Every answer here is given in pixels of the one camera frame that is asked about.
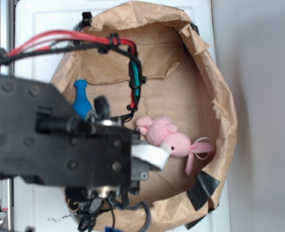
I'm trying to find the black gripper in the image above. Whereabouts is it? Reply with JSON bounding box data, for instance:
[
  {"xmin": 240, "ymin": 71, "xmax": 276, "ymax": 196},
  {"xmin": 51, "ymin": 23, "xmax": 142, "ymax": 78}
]
[{"xmin": 36, "ymin": 118, "xmax": 171, "ymax": 194}]

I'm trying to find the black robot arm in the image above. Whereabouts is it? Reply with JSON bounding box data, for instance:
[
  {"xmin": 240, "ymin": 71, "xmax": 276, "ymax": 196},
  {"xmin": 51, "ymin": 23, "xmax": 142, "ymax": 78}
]
[{"xmin": 0, "ymin": 75, "xmax": 169, "ymax": 201}]

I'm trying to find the pink plush bunny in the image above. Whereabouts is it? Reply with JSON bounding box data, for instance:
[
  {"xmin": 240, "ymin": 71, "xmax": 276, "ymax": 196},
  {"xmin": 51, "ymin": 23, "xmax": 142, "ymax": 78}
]
[{"xmin": 135, "ymin": 116, "xmax": 213, "ymax": 175}]

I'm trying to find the brown paper bag bin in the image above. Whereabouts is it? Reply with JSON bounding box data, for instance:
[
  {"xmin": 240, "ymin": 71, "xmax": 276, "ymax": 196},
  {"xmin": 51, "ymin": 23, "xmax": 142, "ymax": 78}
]
[{"xmin": 51, "ymin": 1, "xmax": 238, "ymax": 232}]

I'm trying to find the blue plastic bottle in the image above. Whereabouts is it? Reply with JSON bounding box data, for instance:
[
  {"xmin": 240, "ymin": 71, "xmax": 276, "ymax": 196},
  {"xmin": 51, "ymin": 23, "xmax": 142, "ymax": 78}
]
[{"xmin": 73, "ymin": 79, "xmax": 94, "ymax": 121}]

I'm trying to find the grey cable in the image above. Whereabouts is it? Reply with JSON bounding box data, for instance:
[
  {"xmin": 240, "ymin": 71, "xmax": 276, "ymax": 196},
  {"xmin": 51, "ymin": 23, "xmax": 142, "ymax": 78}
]
[{"xmin": 122, "ymin": 202, "xmax": 152, "ymax": 232}]

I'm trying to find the red black cable bundle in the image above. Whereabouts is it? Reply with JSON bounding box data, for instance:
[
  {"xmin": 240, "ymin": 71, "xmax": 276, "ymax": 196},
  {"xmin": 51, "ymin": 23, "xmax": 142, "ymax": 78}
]
[{"xmin": 0, "ymin": 29, "xmax": 147, "ymax": 121}]

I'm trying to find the aluminium frame rail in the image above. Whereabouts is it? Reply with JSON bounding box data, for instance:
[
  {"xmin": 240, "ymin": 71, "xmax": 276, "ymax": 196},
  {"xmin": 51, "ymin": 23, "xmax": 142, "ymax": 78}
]
[{"xmin": 0, "ymin": 0, "xmax": 15, "ymax": 231}]

